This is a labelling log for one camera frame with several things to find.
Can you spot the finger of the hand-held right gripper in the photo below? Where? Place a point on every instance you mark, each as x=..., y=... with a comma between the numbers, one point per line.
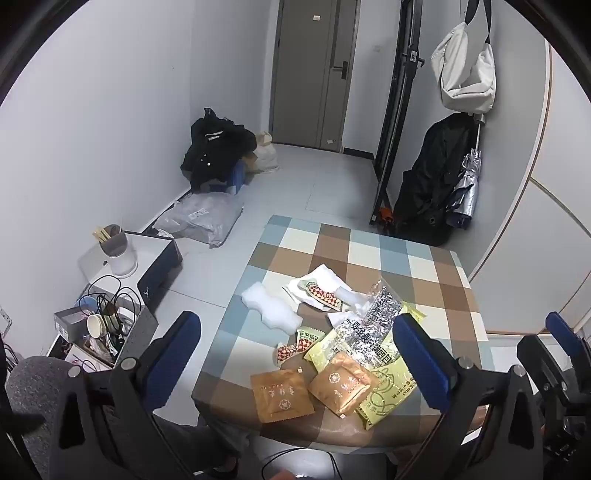
x=531, y=355
x=561, y=330

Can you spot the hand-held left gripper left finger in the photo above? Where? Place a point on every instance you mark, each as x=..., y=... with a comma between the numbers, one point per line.
x=178, y=350

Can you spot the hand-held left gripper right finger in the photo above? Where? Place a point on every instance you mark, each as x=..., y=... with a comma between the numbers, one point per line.
x=420, y=364

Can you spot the yellow clear bread bag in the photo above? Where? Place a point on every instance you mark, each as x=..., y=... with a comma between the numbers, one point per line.
x=369, y=323
x=392, y=392

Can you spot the brown snack packet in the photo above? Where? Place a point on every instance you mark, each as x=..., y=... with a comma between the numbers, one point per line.
x=281, y=397
x=344, y=383

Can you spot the white foam packing sheet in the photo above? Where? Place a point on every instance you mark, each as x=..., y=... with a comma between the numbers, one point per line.
x=272, y=309

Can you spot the small red checkered wrapper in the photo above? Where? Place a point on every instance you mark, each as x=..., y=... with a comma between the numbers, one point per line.
x=295, y=348

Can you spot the white shoulder bag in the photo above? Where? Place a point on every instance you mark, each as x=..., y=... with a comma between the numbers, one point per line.
x=466, y=69

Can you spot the grey storage box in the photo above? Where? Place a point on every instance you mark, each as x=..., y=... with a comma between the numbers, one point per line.
x=138, y=332

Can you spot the dark blue shoe box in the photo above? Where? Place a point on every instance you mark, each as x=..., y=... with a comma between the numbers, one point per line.
x=159, y=272

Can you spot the white paper cup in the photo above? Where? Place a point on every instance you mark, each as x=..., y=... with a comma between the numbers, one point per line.
x=95, y=325

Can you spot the crumpled white tissue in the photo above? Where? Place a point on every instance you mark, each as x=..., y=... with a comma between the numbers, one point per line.
x=353, y=300

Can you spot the white plastic container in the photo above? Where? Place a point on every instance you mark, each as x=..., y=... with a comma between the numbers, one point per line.
x=122, y=265

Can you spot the large red checkered wrapper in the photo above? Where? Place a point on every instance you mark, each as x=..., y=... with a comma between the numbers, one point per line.
x=323, y=297

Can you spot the white wardrobe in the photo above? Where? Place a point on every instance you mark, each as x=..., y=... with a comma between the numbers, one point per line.
x=545, y=207

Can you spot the checkered tablecloth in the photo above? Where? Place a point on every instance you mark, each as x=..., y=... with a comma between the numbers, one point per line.
x=369, y=249

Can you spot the grey cup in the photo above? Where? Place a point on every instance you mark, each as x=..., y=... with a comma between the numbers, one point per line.
x=113, y=242

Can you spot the clear plastic bag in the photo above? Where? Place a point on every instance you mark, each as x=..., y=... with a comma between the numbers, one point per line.
x=203, y=219

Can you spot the wooden chopsticks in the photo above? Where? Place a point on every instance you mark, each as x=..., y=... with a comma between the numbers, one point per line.
x=100, y=234

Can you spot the small orange object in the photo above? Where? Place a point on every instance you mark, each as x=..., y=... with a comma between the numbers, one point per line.
x=385, y=215

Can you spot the silver folded umbrella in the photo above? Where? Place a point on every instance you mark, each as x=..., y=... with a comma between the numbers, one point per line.
x=464, y=198

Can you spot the black bag with silver foil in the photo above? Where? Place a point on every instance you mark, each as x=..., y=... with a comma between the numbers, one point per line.
x=429, y=184

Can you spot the pile of black clothes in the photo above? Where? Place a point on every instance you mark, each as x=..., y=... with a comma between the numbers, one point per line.
x=212, y=143

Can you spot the beige cloth bag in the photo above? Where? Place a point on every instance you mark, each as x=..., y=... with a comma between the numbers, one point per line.
x=265, y=157

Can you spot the grey door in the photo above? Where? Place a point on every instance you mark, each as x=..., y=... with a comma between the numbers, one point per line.
x=314, y=69

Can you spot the black metal frame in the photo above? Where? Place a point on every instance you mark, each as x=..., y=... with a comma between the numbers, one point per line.
x=388, y=157

